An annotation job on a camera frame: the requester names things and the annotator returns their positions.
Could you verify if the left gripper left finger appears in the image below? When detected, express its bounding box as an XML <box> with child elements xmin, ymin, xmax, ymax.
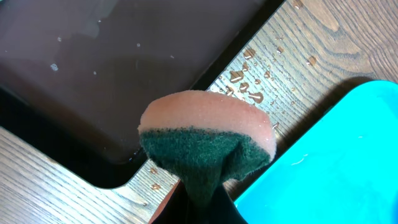
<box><xmin>149</xmin><ymin>180</ymin><xmax>199</xmax><ymax>224</ymax></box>

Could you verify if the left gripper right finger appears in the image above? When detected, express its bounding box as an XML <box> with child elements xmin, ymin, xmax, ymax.
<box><xmin>198</xmin><ymin>185</ymin><xmax>247</xmax><ymax>224</ymax></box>

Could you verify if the pink and green sponge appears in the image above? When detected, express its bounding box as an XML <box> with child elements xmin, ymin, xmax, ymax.
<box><xmin>137</xmin><ymin>90</ymin><xmax>277</xmax><ymax>207</ymax></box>

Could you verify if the teal plastic serving tray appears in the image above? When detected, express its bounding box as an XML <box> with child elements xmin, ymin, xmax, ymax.
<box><xmin>235</xmin><ymin>81</ymin><xmax>397</xmax><ymax>224</ymax></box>

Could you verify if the black rectangular water tray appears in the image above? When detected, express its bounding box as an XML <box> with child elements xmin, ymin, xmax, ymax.
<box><xmin>1</xmin><ymin>0</ymin><xmax>280</xmax><ymax>189</ymax></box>

